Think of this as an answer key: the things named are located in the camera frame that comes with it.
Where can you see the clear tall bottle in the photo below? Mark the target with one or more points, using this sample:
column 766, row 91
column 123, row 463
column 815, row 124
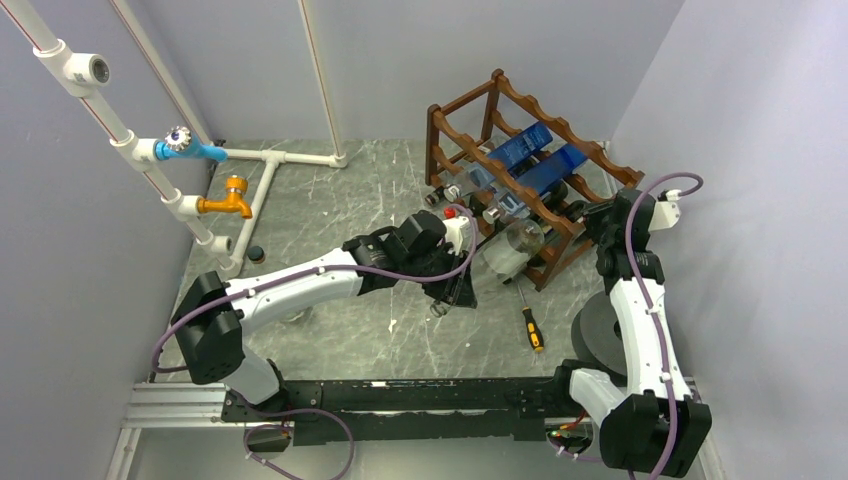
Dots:
column 498, row 260

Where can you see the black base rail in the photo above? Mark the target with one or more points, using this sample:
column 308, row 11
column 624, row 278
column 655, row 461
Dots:
column 324, row 411

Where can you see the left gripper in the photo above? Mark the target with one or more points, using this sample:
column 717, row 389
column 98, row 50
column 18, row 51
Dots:
column 458, row 290

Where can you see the clear stoppered glass bottle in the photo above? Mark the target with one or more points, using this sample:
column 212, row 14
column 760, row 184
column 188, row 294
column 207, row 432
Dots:
column 507, row 206

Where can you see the wooden wine rack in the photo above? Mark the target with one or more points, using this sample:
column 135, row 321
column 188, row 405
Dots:
column 465, row 130

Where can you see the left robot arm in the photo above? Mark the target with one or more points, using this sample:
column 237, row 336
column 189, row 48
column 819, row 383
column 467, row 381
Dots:
column 215, row 317

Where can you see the blue square bottle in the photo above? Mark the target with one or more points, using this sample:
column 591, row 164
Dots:
column 475, row 177

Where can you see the white pvc pipe frame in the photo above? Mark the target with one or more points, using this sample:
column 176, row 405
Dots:
column 223, row 236

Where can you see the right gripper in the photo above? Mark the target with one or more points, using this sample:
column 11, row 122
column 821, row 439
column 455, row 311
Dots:
column 591, row 213

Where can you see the orange brass tap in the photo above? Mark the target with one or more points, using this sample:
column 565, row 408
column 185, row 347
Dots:
column 233, row 202

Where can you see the yellow black screwdriver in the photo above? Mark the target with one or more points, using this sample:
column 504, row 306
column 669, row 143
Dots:
column 533, row 332

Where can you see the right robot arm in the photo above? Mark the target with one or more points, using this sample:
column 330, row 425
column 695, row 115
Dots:
column 651, row 423

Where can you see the labelled dark wine bottle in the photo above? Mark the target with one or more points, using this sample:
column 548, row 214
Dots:
column 475, row 205

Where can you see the blue tap valve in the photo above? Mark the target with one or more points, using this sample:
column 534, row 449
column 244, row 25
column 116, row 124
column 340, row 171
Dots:
column 181, row 143

